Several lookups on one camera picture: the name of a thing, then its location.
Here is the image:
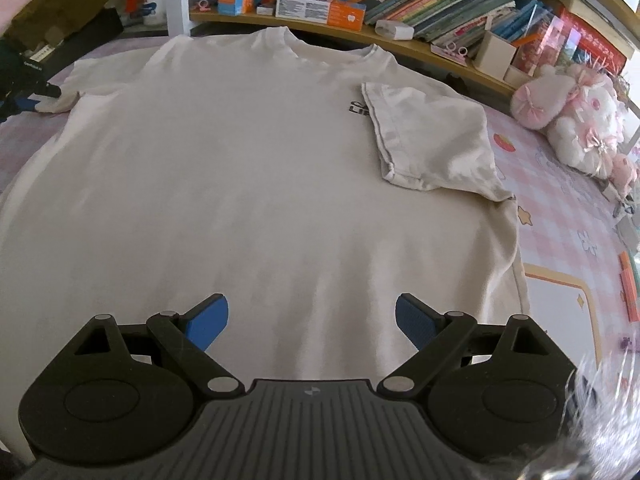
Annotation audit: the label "beige cardboard box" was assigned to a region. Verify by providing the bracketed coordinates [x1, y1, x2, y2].
[472, 30, 518, 81]

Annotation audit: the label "pink and white plush toys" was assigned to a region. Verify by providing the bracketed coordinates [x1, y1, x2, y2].
[510, 64, 640, 196]

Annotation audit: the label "pink binder clips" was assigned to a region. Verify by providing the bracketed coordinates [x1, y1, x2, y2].
[431, 42, 470, 65]

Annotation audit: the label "cream t-shirt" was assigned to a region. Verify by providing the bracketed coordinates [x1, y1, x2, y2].
[0, 26, 532, 392]

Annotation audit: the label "pink cloth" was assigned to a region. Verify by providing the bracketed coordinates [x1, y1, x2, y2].
[0, 0, 48, 38]

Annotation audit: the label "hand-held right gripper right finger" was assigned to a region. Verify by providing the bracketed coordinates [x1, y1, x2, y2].
[376, 293, 557, 396]

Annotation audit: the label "wooden bookshelf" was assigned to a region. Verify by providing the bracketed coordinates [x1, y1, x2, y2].
[189, 0, 640, 107]

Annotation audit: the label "small white box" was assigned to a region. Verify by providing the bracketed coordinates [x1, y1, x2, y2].
[375, 20, 416, 41]

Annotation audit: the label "white bottle with green cap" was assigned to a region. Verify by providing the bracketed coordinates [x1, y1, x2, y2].
[139, 0, 168, 27]

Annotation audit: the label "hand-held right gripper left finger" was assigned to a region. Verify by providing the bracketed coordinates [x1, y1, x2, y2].
[74, 293, 245, 397]

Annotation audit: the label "flat orange and white box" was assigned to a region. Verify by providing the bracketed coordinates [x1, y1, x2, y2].
[275, 0, 367, 32]

